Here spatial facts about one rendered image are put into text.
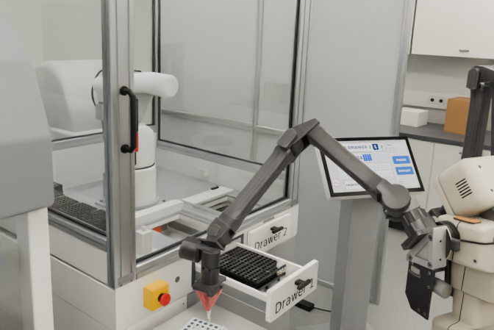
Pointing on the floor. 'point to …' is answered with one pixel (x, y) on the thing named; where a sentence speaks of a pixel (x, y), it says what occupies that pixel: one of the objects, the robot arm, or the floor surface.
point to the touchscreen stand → (353, 266)
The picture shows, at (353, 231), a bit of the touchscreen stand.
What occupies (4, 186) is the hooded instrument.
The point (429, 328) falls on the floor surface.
